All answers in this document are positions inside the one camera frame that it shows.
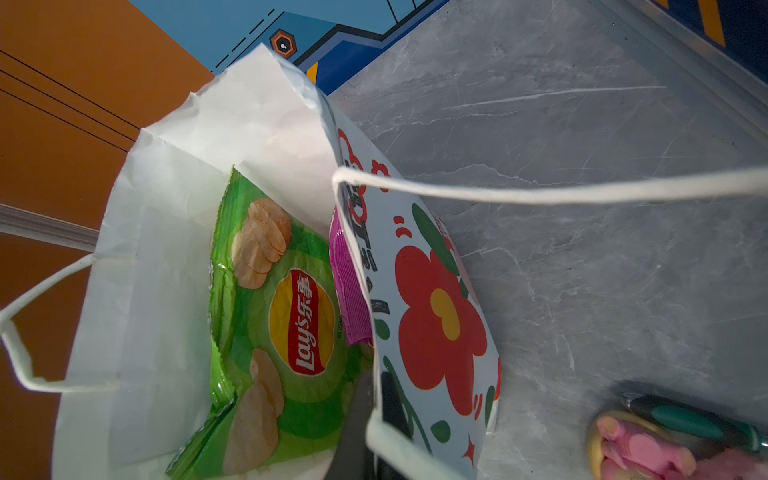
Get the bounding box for purple grape candy bag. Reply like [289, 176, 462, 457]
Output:
[329, 210, 373, 346]

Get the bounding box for green Lay's chips bag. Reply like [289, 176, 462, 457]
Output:
[167, 171, 370, 479]

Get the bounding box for left aluminium corner post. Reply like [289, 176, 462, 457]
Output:
[1, 204, 99, 252]

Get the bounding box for white floral paper bag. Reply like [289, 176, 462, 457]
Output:
[1, 47, 767, 479]

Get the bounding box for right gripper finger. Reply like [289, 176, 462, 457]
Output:
[324, 371, 376, 480]

